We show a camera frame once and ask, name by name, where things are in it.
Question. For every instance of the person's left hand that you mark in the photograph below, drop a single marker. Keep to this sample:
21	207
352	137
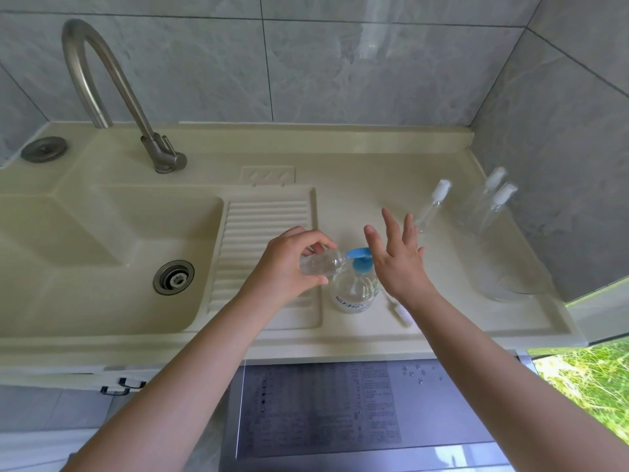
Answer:
280	267

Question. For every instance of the person's right hand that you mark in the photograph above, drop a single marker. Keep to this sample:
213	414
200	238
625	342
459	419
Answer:
400	262

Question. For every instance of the small clear bottle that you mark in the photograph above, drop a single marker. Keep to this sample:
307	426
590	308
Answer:
486	223
432	206
474	208
324	262

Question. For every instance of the white spray cap with tube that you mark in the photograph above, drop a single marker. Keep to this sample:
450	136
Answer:
403	314
505	194
495	178

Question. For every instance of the clear hand sanitizer pump bottle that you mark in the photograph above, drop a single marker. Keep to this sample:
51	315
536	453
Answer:
354	294

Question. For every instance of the person's left forearm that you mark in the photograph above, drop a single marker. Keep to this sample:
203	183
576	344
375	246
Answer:
162	393

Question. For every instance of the person's right forearm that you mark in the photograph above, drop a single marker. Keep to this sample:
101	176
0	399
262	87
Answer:
501	378

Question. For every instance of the steel sink drain strainer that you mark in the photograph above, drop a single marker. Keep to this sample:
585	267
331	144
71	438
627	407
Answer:
173	277

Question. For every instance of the grey washing machine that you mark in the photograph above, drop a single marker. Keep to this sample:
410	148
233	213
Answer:
442	412

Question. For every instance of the glass window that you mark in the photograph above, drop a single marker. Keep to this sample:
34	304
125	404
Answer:
594	368

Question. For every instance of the cream sink with washboard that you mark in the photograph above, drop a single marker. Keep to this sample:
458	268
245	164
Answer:
59	245

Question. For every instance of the curved steel faucet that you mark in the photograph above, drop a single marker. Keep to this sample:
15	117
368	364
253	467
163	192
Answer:
128	95

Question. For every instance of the white cabinet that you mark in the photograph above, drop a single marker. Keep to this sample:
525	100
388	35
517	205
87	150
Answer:
49	380

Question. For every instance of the round steel hole cover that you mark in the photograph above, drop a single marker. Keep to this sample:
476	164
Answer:
44	149

